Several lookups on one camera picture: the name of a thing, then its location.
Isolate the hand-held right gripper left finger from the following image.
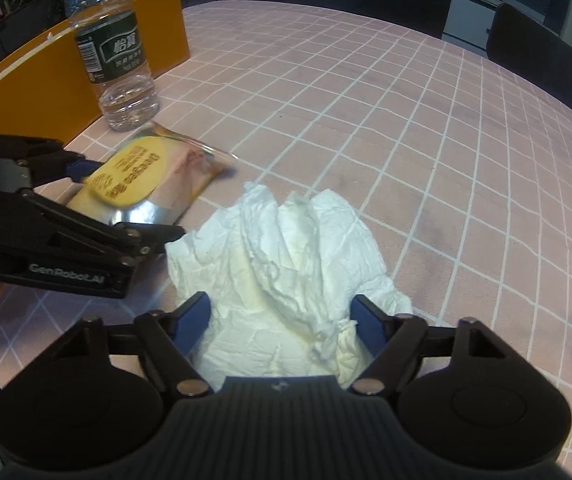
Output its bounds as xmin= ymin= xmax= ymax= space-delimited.
xmin=68 ymin=291 xmax=213 ymax=397

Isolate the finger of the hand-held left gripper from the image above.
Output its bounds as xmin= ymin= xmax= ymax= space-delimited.
xmin=0 ymin=133 xmax=102 ymax=184
xmin=16 ymin=189 xmax=188 ymax=257

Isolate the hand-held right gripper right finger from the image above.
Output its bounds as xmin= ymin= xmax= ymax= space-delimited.
xmin=350 ymin=294 xmax=493 ymax=395

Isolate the orange storage box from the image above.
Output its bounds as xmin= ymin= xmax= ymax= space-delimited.
xmin=0 ymin=0 xmax=191 ymax=149

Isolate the yellow snack packet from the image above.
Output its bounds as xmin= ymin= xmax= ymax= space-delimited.
xmin=66 ymin=121 xmax=240 ymax=227

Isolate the white paper towel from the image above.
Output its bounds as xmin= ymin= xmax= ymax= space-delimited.
xmin=165 ymin=182 xmax=414 ymax=392

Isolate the clear plastic water bottle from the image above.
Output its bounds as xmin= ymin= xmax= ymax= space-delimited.
xmin=63 ymin=0 xmax=161 ymax=133

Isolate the grey cabinet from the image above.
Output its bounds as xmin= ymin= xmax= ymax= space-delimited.
xmin=0 ymin=0 xmax=75 ymax=69

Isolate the white cabinet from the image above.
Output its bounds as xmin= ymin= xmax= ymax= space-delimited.
xmin=442 ymin=0 xmax=505 ymax=54

